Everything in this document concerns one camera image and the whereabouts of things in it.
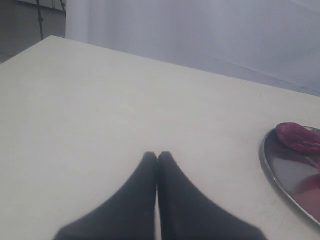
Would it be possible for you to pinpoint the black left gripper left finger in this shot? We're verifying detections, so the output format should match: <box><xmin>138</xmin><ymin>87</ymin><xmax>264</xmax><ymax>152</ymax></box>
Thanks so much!
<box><xmin>55</xmin><ymin>152</ymin><xmax>157</xmax><ymax>240</ymax></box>

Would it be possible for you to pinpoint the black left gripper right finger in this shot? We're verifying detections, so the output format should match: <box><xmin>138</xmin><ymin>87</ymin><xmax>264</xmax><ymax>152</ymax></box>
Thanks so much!
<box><xmin>157</xmin><ymin>151</ymin><xmax>266</xmax><ymax>240</ymax></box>

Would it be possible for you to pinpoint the round stainless steel plate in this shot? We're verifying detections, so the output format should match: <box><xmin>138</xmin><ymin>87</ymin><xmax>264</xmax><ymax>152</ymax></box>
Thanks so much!
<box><xmin>260</xmin><ymin>125</ymin><xmax>320</xmax><ymax>225</ymax></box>

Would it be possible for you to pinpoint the dark red sweet potato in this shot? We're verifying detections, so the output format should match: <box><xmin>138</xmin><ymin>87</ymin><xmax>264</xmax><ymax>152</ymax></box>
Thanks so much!
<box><xmin>275</xmin><ymin>122</ymin><xmax>320</xmax><ymax>155</ymax></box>

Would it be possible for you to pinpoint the white backdrop curtain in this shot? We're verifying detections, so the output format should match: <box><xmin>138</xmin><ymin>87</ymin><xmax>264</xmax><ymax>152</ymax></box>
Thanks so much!
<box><xmin>65</xmin><ymin>0</ymin><xmax>320</xmax><ymax>96</ymax></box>

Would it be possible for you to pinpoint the black tripod stand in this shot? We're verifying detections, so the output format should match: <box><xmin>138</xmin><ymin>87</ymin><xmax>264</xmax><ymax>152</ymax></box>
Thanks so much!
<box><xmin>36</xmin><ymin>0</ymin><xmax>67</xmax><ymax>41</ymax></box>

